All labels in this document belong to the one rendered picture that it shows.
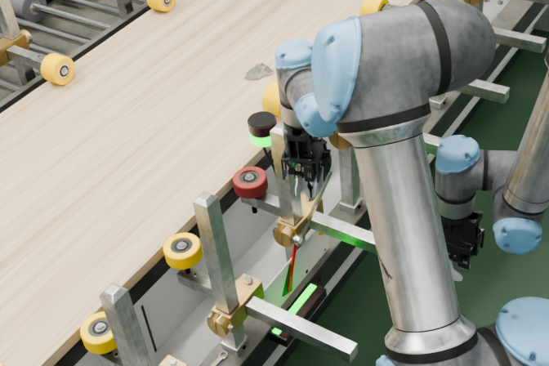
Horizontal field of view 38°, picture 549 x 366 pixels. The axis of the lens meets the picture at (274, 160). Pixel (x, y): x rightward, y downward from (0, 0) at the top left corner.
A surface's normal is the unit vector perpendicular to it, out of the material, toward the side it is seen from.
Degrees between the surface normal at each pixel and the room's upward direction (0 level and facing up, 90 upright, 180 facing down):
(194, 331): 0
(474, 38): 60
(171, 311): 90
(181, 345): 0
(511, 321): 8
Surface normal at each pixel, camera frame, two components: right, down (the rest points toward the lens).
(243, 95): -0.10, -0.77
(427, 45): 0.15, -0.01
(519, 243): -0.18, 0.64
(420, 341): -0.42, -0.53
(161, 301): 0.82, 0.29
